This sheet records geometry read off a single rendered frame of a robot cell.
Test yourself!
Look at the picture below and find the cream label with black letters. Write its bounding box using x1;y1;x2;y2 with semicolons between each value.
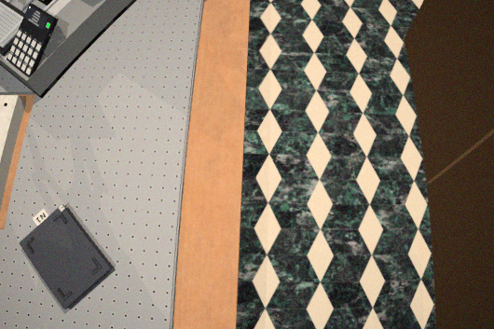
33;209;48;225

